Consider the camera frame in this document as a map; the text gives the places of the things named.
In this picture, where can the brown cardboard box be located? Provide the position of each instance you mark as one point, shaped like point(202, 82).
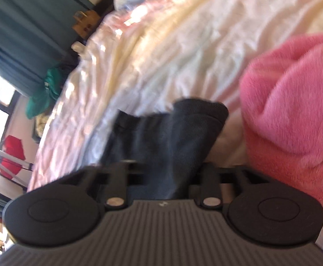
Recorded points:
point(85, 22)

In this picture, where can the red cloth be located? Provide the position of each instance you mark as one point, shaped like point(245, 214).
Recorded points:
point(12, 155)

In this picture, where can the white wrinkled bed sheet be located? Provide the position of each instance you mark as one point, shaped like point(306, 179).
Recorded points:
point(178, 47)

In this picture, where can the white metal rack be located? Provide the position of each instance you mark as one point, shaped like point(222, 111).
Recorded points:
point(3, 166)

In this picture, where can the dark grey garment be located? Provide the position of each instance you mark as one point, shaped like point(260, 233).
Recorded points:
point(167, 146)

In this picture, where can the green cloth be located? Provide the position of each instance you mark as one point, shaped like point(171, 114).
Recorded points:
point(43, 94)

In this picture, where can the pink fleece blanket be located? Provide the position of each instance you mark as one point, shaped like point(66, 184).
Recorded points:
point(291, 116)

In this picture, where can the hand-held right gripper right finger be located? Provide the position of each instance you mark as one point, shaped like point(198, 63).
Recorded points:
point(209, 180)

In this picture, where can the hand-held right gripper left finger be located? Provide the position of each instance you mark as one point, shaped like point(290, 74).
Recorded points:
point(119, 179)

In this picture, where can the teal curtain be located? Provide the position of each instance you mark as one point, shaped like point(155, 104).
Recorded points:
point(25, 27)

